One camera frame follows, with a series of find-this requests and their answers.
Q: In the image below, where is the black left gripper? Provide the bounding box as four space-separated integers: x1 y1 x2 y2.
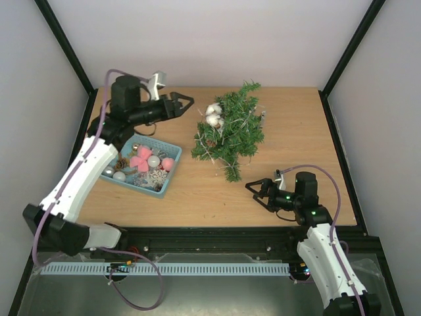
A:
130 92 195 127

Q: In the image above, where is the white cotton boll ornament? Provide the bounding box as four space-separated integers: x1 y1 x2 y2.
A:
205 103 224 129

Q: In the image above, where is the small green christmas tree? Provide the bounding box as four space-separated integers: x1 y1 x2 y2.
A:
191 81 264 182

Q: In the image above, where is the light blue perforated basket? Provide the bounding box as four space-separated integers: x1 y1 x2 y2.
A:
100 134 182 199

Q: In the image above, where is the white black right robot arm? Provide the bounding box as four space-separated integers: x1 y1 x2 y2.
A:
245 171 382 315

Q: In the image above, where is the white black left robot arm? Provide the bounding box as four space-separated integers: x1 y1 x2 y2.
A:
23 70 194 257

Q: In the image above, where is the pink pompom ornament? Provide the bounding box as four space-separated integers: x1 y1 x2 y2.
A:
161 157 175 172

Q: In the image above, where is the white glossy ball ornament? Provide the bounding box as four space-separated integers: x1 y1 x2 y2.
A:
147 155 161 168

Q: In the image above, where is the pink felt bow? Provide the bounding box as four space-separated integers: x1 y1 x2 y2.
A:
129 146 152 172

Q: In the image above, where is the white snowflake red ornament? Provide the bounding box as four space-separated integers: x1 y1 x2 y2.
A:
149 169 168 187

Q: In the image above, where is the clear battery box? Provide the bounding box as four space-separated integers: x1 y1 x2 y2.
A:
260 111 266 128

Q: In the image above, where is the loose brown pine cone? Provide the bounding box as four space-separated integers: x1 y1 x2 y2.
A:
114 157 129 170

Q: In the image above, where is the matte white ball ornament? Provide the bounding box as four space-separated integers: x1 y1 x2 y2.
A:
112 171 126 182

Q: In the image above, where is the silver ball ornament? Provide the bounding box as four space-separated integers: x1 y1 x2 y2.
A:
102 166 115 177

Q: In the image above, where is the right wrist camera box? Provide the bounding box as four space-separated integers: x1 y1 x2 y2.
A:
274 169 286 190

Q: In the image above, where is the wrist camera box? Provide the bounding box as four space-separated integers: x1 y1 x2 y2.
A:
147 70 166 101
274 169 286 190

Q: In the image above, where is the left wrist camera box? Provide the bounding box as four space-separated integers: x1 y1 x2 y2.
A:
147 70 166 101

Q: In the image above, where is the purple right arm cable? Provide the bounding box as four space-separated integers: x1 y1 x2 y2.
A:
279 164 368 316

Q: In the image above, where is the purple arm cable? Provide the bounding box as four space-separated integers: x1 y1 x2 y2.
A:
32 68 164 310
279 164 368 316

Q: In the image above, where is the light blue slotted cable duct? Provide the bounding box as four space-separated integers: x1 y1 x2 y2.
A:
40 262 289 277

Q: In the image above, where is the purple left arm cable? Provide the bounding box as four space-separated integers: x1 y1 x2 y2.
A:
32 68 164 310

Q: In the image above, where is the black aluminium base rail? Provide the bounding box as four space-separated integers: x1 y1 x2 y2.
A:
32 226 382 263

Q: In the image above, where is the black frame post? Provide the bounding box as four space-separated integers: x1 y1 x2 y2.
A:
322 0 386 97
34 0 95 95

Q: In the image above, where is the black right frame post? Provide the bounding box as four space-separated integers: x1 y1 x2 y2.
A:
322 0 386 97

